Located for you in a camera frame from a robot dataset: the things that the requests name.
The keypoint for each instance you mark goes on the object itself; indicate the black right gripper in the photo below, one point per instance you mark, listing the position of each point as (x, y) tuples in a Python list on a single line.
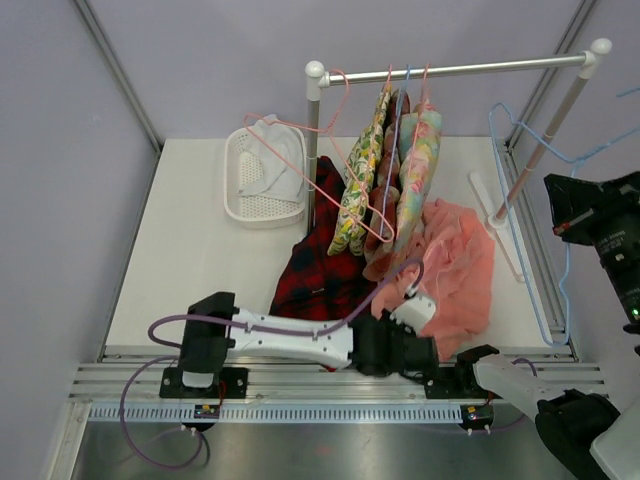
[(579, 204)]

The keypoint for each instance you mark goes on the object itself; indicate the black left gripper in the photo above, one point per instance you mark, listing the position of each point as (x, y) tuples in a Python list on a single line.
[(387, 320)]

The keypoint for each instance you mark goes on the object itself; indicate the red black plaid skirt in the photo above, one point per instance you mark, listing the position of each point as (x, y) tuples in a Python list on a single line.
[(322, 293)]

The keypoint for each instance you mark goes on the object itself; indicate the pink fuzzy skirt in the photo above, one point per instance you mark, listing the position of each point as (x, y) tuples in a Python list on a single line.
[(458, 256)]

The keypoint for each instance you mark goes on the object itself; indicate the red beige checked skirt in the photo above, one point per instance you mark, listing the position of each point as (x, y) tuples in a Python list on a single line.
[(379, 245)]

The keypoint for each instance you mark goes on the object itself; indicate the lemon print skirt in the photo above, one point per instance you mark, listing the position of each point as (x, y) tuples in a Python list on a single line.
[(362, 162)]

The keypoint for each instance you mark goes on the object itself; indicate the pastel floral skirt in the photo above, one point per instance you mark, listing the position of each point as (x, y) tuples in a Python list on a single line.
[(417, 165)]

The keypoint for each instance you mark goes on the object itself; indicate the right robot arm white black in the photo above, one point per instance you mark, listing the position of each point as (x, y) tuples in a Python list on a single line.
[(584, 431)]

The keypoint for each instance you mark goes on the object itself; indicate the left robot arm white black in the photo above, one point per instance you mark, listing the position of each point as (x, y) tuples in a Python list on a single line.
[(216, 330)]

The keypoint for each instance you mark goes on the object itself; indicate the white perforated plastic basket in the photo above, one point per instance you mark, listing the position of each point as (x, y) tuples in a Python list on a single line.
[(255, 212)]

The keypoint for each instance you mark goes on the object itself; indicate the white cloth garment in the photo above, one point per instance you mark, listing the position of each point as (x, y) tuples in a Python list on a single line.
[(279, 151)]

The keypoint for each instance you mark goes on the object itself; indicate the white grey clothes rack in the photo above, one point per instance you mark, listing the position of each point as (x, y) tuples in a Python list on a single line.
[(588, 62)]

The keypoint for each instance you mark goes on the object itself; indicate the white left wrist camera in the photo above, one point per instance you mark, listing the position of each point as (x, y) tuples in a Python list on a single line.
[(416, 310)]

